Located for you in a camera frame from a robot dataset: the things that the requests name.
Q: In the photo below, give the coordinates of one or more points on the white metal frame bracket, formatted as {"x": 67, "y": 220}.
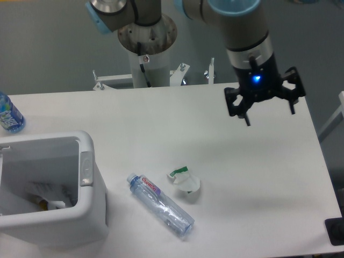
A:
{"x": 177, "y": 77}

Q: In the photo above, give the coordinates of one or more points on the white frame leg right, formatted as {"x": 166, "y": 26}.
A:
{"x": 333, "y": 121}

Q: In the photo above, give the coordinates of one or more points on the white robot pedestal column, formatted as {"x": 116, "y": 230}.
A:
{"x": 148, "y": 49}

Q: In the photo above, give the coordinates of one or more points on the trash inside bin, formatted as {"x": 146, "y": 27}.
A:
{"x": 55, "y": 196}

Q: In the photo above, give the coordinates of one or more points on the clear plastic water bottle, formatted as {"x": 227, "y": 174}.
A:
{"x": 176, "y": 218}

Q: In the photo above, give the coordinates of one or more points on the black clamp at table corner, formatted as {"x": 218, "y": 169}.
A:
{"x": 334, "y": 227}

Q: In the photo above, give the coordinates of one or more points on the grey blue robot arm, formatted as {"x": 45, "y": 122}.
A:
{"x": 242, "y": 24}

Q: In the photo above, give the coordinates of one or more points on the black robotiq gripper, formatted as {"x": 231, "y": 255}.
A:
{"x": 259, "y": 80}

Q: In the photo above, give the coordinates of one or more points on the white plastic trash can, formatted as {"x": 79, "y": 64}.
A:
{"x": 68, "y": 159}

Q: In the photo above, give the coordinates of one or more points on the blue labelled water bottle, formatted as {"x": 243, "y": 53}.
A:
{"x": 12, "y": 119}

